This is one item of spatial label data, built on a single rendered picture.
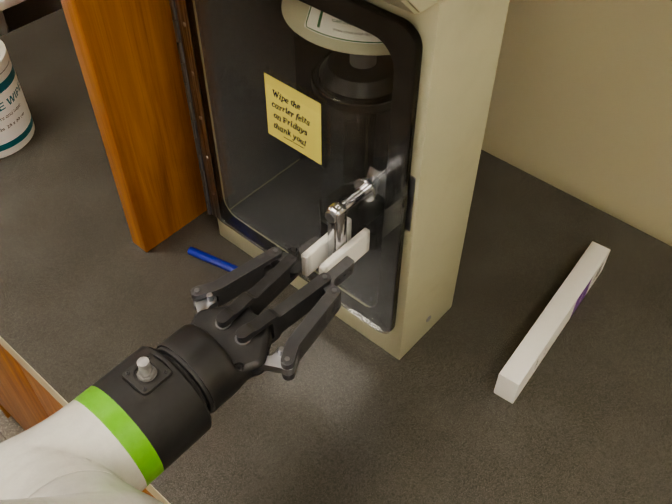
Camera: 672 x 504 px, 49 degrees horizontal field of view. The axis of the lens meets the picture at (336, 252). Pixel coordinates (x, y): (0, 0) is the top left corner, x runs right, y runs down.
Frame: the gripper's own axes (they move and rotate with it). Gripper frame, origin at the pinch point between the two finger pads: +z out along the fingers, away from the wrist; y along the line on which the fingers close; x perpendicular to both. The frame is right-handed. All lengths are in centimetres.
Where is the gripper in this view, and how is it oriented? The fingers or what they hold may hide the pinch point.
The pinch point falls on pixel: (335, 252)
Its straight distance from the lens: 73.3
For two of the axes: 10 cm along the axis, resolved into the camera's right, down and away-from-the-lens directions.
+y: -7.5, -4.9, 4.4
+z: 6.6, -5.6, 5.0
